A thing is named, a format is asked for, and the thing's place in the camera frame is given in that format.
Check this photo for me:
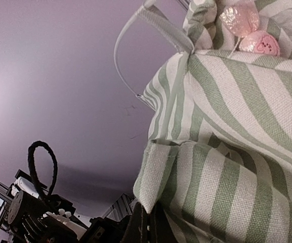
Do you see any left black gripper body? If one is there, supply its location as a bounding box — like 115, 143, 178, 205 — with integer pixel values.
8, 191, 130, 242

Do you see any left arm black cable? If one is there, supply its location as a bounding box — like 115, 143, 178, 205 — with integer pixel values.
27, 141, 58, 200

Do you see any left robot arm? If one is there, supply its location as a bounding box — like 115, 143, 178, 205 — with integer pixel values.
7, 170, 133, 242

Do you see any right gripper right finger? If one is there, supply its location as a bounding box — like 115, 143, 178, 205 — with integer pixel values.
149, 203, 177, 243

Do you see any striped fabric pet tent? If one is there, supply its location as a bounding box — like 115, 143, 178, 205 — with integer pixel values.
134, 1, 292, 242

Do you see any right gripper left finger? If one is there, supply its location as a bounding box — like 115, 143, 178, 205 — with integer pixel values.
121, 202, 149, 243

